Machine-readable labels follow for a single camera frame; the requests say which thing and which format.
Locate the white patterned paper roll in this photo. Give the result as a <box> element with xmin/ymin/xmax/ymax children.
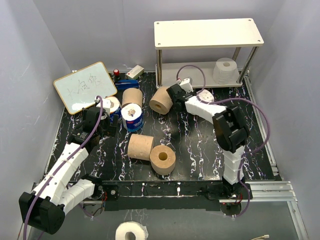
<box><xmin>197</xmin><ymin>89</ymin><xmax>215</xmax><ymax>104</ymax></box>

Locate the blue Tempo roll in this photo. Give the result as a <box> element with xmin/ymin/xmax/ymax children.
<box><xmin>121</xmin><ymin>103</ymin><xmax>144</xmax><ymax>132</ymax></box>

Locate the light blue roll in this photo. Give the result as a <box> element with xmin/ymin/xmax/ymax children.
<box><xmin>106</xmin><ymin>96</ymin><xmax>122</xmax><ymax>123</ymax></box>

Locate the plain white paper roll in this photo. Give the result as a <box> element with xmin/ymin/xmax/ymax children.
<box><xmin>212</xmin><ymin>57</ymin><xmax>239</xmax><ymax>85</ymax></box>

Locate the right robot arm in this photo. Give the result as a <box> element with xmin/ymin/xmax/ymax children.
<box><xmin>166</xmin><ymin>84</ymin><xmax>249</xmax><ymax>199</ymax></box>

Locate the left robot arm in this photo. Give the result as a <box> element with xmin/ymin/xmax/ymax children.
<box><xmin>18</xmin><ymin>103</ymin><xmax>118</xmax><ymax>240</ymax></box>

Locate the white two-tier shelf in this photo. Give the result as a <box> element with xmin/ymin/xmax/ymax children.
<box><xmin>154</xmin><ymin>18</ymin><xmax>264</xmax><ymax>89</ymax></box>

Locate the brown roll back centre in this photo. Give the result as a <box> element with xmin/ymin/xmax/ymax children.
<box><xmin>149</xmin><ymin>86</ymin><xmax>173</xmax><ymax>115</ymax></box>

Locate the brown roll front lying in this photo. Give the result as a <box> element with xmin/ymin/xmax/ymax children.
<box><xmin>127</xmin><ymin>134</ymin><xmax>154</xmax><ymax>161</ymax></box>

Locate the brown roll back left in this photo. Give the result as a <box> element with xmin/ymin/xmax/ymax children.
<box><xmin>122</xmin><ymin>88</ymin><xmax>143</xmax><ymax>107</ymax></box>

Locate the blue stapler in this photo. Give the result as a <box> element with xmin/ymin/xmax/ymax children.
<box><xmin>115</xmin><ymin>79</ymin><xmax>139</xmax><ymax>90</ymax></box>

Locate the white green small box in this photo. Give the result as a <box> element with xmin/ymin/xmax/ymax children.
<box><xmin>125</xmin><ymin>65</ymin><xmax>145</xmax><ymax>80</ymax></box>

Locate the red emergency stop button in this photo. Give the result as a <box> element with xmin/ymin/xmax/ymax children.
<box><xmin>113</xmin><ymin>69</ymin><xmax>120</xmax><ymax>78</ymax></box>

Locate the brown roll front upright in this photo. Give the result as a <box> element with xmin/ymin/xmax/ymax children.
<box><xmin>150</xmin><ymin>145</ymin><xmax>176</xmax><ymax>176</ymax></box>

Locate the white roll on floor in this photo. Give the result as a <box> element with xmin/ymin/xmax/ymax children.
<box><xmin>115</xmin><ymin>221</ymin><xmax>149</xmax><ymax>240</ymax></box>

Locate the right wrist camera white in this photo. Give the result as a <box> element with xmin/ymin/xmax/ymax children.
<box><xmin>176</xmin><ymin>77</ymin><xmax>194</xmax><ymax>93</ymax></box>

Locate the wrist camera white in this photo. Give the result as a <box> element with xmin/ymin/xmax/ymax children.
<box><xmin>95</xmin><ymin>98</ymin><xmax>112</xmax><ymax>114</ymax></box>
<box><xmin>176</xmin><ymin>77</ymin><xmax>194</xmax><ymax>93</ymax></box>

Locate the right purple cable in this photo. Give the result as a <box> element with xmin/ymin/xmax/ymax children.
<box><xmin>176</xmin><ymin>65</ymin><xmax>272</xmax><ymax>218</ymax></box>

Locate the purple cable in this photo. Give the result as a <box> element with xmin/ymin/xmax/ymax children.
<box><xmin>22</xmin><ymin>95</ymin><xmax>104</xmax><ymax>240</ymax></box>
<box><xmin>176</xmin><ymin>65</ymin><xmax>272</xmax><ymax>218</ymax></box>

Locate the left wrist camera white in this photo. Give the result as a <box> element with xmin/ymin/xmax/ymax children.
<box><xmin>95</xmin><ymin>98</ymin><xmax>112</xmax><ymax>114</ymax></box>

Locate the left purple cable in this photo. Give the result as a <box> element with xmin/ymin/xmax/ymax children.
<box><xmin>22</xmin><ymin>95</ymin><xmax>104</xmax><ymax>240</ymax></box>

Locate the small whiteboard wooden frame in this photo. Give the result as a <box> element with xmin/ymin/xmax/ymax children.
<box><xmin>53</xmin><ymin>61</ymin><xmax>118</xmax><ymax>115</ymax></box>

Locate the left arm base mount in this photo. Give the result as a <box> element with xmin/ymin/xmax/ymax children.
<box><xmin>81</xmin><ymin>174</ymin><xmax>119</xmax><ymax>207</ymax></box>

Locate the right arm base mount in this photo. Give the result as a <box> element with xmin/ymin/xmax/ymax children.
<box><xmin>196</xmin><ymin>182</ymin><xmax>253</xmax><ymax>204</ymax></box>

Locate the aluminium rail frame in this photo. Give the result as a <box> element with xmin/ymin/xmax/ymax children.
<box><xmin>18</xmin><ymin>69</ymin><xmax>310</xmax><ymax>240</ymax></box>

